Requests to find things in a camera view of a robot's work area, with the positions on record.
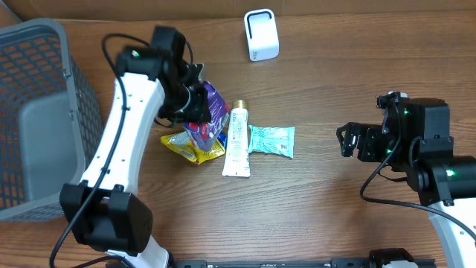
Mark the purple Carefree pad pack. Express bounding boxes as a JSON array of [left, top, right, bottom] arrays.
[[184, 81, 231, 151]]

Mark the yellow blue snack packet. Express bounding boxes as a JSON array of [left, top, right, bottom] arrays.
[[161, 132, 225, 165]]

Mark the white tube with gold cap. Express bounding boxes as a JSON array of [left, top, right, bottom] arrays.
[[222, 100, 251, 178]]

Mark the teal wet wipes pack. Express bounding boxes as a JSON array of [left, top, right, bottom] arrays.
[[248, 125, 295, 159]]

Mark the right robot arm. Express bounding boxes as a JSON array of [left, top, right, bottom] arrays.
[[336, 92, 475, 267]]

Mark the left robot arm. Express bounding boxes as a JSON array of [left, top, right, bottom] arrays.
[[59, 26, 211, 267]]

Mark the white barcode scanner stand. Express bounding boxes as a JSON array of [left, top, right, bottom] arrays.
[[243, 8, 280, 62]]

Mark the grey plastic mesh basket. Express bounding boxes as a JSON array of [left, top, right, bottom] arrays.
[[1, 19, 103, 222]]

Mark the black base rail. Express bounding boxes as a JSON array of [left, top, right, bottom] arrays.
[[172, 258, 436, 268]]

